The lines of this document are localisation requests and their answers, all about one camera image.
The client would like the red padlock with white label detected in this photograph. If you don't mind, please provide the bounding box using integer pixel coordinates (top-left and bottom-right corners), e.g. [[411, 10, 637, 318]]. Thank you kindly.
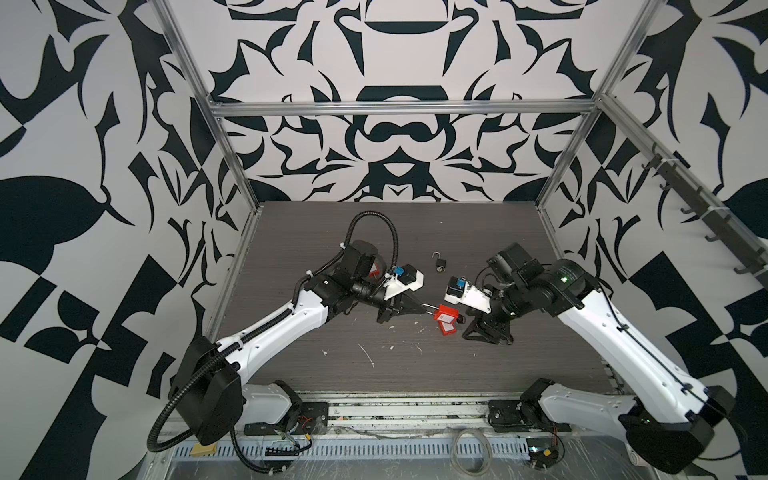
[[422, 303, 461, 324]]

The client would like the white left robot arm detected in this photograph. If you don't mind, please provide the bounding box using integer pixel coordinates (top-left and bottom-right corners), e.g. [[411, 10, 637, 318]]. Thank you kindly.
[[146, 210, 426, 453]]

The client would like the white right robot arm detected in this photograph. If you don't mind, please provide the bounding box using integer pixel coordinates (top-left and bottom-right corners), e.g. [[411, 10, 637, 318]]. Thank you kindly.
[[445, 243, 735, 474]]

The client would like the green lit circuit board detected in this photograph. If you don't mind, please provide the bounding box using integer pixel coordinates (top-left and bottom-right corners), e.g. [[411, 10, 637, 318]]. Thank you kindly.
[[526, 436, 565, 471]]

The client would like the yellow connector block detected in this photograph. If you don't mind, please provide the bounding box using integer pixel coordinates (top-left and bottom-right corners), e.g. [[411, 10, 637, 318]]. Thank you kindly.
[[189, 443, 217, 457]]

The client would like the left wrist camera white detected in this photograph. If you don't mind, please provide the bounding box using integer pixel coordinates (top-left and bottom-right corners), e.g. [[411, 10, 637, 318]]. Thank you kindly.
[[383, 264, 424, 300]]

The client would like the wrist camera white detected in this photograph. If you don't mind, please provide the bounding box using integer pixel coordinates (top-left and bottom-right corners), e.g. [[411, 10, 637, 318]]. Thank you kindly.
[[444, 277, 492, 314], [383, 264, 424, 300]]

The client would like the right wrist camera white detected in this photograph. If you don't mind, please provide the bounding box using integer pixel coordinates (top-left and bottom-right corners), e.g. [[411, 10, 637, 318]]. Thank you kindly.
[[444, 277, 492, 314]]

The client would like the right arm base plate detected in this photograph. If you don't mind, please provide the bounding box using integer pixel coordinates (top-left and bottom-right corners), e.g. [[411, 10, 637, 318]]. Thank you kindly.
[[487, 399, 572, 433]]

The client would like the white perforated cable duct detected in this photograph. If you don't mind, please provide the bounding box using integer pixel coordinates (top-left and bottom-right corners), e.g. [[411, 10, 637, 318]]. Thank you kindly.
[[172, 436, 528, 461]]

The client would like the coiled clear cable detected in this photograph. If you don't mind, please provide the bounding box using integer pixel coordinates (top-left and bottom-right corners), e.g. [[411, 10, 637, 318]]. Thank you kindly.
[[449, 427, 494, 478]]

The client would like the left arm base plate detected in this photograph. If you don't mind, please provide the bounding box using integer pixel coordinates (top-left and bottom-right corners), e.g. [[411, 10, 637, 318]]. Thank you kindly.
[[243, 402, 329, 436]]

